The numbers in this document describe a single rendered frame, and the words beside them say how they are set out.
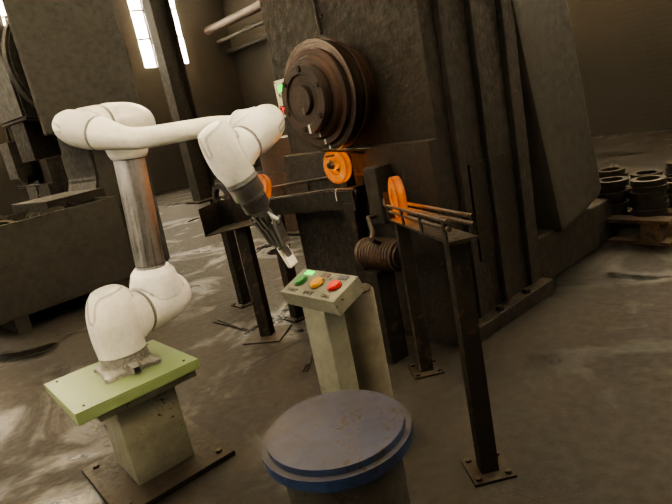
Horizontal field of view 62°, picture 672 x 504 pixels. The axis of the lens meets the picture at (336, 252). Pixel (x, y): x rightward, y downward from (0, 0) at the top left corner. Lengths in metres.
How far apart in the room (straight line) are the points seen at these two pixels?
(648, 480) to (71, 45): 4.39
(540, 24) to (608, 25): 5.47
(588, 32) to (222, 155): 7.36
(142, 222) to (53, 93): 2.79
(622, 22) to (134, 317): 7.31
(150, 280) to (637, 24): 7.16
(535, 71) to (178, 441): 2.17
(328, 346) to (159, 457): 0.75
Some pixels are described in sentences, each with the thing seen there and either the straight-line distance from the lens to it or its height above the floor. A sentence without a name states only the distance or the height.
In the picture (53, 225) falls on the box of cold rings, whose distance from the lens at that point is 4.38.
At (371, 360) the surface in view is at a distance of 1.76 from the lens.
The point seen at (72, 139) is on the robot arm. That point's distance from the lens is 1.85.
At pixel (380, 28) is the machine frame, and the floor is 1.32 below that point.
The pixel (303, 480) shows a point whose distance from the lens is 1.13.
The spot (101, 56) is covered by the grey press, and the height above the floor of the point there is 1.77.
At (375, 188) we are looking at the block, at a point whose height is 0.71.
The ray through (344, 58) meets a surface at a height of 1.24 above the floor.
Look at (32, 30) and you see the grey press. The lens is 4.74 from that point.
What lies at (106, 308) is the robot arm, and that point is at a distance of 1.90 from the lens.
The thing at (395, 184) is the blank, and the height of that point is 0.76.
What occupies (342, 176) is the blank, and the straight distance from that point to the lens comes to 2.49.
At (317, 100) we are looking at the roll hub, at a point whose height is 1.10.
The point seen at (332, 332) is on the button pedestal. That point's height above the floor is 0.47.
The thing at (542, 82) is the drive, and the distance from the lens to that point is 2.90.
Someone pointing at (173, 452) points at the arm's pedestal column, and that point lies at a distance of 2.07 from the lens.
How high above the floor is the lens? 1.07
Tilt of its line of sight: 14 degrees down
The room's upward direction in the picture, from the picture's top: 11 degrees counter-clockwise
